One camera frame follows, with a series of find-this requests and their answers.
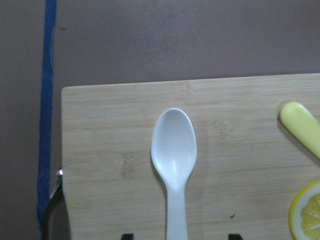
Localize lemon slice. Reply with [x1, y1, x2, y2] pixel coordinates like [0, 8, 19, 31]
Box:
[288, 182, 320, 240]

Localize white plastic spoon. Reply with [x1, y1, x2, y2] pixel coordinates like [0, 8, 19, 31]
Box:
[151, 108, 197, 240]

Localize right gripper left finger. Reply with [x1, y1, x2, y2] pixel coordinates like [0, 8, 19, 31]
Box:
[121, 233, 134, 240]

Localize wooden cutting board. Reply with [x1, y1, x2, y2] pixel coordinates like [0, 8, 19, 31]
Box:
[62, 73, 320, 240]

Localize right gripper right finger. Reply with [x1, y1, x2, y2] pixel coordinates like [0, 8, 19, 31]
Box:
[228, 233, 243, 240]

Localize metal scoop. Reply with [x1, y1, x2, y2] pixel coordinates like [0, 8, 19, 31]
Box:
[40, 169, 63, 240]

